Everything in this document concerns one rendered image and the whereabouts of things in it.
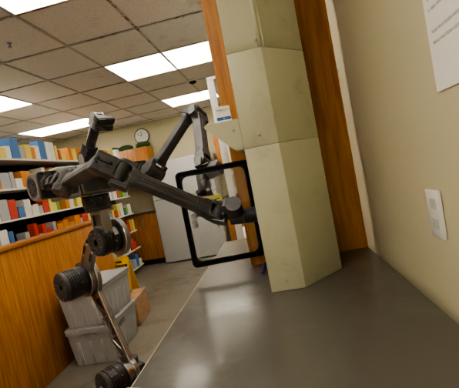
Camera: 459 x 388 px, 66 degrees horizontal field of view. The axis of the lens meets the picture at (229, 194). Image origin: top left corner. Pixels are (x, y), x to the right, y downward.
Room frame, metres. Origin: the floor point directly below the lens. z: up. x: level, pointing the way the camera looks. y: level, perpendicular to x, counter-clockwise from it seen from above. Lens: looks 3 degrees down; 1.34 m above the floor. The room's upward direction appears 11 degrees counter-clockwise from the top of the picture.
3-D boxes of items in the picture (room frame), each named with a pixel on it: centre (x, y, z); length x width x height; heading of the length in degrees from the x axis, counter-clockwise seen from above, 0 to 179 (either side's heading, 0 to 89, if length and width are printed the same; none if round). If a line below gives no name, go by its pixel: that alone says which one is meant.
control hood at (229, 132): (1.30, -0.04, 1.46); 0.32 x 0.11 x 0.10; 172
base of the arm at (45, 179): (1.55, 0.75, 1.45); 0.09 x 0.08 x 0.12; 140
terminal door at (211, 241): (1.45, 0.05, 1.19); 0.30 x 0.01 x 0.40; 88
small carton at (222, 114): (1.22, -0.03, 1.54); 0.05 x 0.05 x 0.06; 6
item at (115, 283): (3.16, 1.33, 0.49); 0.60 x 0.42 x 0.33; 172
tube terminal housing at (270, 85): (1.27, -0.22, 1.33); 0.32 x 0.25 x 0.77; 172
